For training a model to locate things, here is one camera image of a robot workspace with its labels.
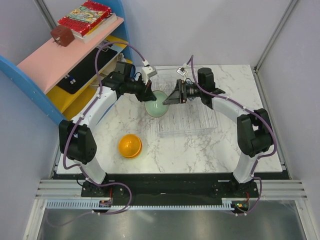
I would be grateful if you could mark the blue pink shelf unit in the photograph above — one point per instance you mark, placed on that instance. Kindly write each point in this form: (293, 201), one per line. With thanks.
(45, 67)

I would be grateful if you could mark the yellow-orange plastic bowl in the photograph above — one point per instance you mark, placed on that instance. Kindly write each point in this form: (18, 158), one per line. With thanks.
(130, 146)

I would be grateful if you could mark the brown wooden cube box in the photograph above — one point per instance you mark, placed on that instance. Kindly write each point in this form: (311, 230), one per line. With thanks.
(62, 35)

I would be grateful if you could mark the black clipboard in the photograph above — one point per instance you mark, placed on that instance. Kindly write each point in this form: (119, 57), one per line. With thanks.
(85, 70)

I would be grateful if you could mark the white wire dish rack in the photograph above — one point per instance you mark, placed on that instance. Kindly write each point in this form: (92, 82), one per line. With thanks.
(190, 118)

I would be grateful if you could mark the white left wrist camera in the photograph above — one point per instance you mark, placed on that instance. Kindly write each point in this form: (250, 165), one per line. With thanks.
(147, 72)

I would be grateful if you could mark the white thick book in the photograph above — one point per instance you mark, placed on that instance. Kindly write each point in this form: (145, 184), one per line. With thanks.
(99, 28)

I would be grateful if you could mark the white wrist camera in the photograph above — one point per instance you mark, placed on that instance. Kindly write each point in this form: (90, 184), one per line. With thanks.
(147, 72)
(182, 71)

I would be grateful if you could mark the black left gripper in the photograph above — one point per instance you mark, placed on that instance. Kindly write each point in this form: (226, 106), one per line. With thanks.
(146, 94)

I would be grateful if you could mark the white slotted cable duct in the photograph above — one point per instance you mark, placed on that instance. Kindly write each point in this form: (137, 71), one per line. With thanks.
(106, 204)

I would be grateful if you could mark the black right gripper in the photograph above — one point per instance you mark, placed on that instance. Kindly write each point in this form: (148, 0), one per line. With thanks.
(177, 95)

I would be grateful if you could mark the green celadon ceramic bowl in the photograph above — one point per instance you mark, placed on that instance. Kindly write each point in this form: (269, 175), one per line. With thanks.
(156, 108)

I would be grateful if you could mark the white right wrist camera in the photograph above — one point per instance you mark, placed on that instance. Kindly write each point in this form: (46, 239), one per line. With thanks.
(182, 71)

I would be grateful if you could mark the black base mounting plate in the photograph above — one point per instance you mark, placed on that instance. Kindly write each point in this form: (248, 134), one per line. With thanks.
(163, 188)

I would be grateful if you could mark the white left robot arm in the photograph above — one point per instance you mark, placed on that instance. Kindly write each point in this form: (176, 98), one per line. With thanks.
(76, 142)

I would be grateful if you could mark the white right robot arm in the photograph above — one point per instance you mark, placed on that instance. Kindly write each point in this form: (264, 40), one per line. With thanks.
(254, 133)

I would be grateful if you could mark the red cover book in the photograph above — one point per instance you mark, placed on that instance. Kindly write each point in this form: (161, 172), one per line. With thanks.
(84, 18)

